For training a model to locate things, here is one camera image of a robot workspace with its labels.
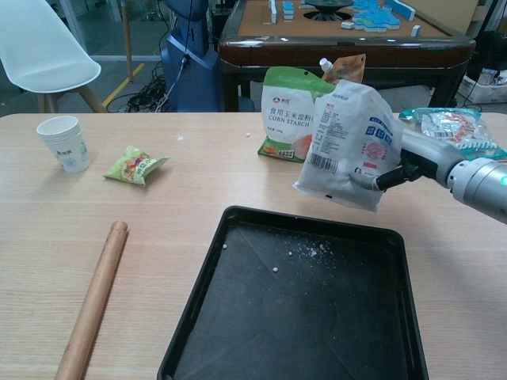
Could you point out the orange spout pouch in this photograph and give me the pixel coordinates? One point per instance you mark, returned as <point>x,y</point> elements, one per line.
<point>348,69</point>

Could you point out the dark brown mahjong table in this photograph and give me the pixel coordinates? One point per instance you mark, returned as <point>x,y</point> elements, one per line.
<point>301,43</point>

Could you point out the wooden rolling pin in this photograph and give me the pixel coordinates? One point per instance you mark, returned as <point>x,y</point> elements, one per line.
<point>95,301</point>

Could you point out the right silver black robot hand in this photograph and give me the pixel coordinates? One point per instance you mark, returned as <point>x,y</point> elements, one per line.
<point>428,158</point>

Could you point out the blue mahjong tile pile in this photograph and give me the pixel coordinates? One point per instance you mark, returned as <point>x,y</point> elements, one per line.
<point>376,17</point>

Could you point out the black square plastic tray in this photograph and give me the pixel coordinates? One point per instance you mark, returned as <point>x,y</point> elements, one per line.
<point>293,308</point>

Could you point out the white chair with wooden legs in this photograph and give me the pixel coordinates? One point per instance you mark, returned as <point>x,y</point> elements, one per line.
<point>43,51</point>

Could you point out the green white corn starch bag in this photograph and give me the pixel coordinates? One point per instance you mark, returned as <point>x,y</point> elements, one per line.
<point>285,103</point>

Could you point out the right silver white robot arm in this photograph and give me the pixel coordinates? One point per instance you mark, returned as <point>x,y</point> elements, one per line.
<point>483,182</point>

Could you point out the blue white mahjong tile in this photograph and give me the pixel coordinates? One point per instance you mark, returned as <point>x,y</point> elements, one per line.
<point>348,25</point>
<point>416,29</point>

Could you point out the green snack packet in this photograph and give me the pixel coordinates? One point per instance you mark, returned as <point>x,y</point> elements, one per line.
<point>134,166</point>

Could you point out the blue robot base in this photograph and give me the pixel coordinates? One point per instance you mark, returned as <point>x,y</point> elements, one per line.
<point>194,67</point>

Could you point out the white blue powder bag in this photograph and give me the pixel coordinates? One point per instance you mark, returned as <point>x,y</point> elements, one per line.
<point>340,158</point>

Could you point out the white paper cup stack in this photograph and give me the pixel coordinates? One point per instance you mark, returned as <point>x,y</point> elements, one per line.
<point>67,146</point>

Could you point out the teal instant noodle packet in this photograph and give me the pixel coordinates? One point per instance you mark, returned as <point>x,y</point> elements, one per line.
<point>447,122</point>

